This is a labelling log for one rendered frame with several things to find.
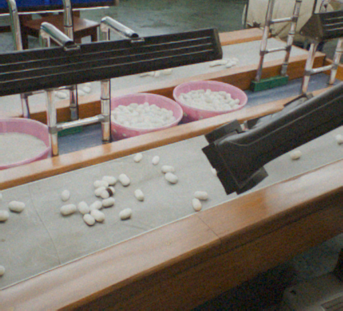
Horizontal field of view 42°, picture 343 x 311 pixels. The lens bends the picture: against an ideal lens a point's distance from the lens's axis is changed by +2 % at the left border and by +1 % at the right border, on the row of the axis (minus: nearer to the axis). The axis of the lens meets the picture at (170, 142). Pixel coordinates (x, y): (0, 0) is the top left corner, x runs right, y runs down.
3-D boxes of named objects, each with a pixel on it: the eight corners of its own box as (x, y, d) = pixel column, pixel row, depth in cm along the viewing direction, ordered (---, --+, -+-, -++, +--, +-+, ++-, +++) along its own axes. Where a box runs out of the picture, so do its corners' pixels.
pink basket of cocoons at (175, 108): (195, 133, 152) (197, 108, 147) (147, 165, 133) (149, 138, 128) (136, 110, 165) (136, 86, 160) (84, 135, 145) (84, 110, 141)
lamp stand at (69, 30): (83, 131, 148) (76, -7, 125) (23, 145, 138) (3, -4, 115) (62, 108, 161) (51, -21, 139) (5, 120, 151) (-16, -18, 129)
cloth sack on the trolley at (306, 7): (339, 42, 415) (352, 0, 396) (288, 55, 375) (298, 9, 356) (292, 27, 452) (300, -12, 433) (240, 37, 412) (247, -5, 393)
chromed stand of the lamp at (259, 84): (287, 84, 196) (311, -24, 173) (253, 92, 186) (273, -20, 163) (258, 70, 209) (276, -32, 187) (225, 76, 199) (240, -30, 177)
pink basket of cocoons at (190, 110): (258, 125, 160) (262, 102, 155) (199, 142, 146) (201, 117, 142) (213, 98, 178) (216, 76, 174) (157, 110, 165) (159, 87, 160)
